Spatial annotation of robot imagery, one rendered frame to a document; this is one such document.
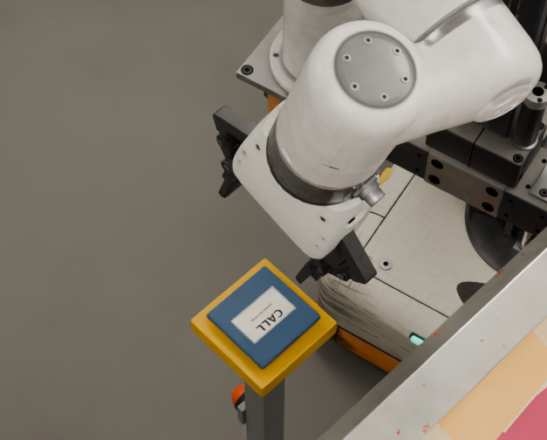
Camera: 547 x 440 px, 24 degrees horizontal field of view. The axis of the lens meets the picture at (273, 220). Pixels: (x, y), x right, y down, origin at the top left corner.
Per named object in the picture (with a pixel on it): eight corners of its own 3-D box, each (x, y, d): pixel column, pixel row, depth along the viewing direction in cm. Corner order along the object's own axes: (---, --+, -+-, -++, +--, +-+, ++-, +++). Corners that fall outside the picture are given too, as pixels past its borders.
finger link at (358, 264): (390, 264, 90) (365, 282, 96) (319, 182, 91) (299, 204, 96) (379, 274, 90) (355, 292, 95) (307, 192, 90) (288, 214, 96)
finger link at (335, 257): (372, 259, 95) (348, 284, 101) (343, 228, 95) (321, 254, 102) (341, 285, 94) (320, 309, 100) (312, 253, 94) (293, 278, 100)
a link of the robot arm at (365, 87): (482, -66, 78) (576, 57, 77) (428, 15, 88) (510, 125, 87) (288, 44, 73) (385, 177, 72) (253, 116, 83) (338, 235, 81)
